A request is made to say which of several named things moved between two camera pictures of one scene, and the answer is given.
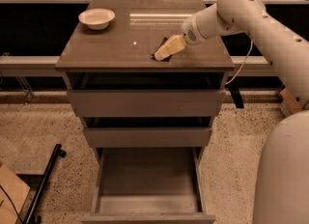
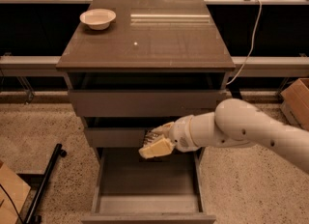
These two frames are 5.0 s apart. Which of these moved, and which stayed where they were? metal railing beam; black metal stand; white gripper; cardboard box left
Moved: white gripper
Stayed: black metal stand; metal railing beam; cardboard box left
